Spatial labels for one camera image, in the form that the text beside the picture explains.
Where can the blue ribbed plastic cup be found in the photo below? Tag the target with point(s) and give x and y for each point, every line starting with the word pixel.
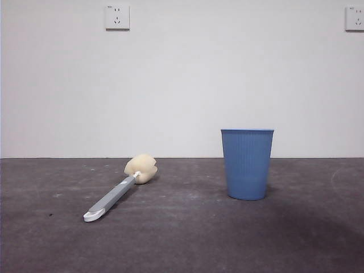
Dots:
pixel 247 165

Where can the white wall socket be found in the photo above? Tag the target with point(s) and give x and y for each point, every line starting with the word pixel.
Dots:
pixel 117 17
pixel 355 18

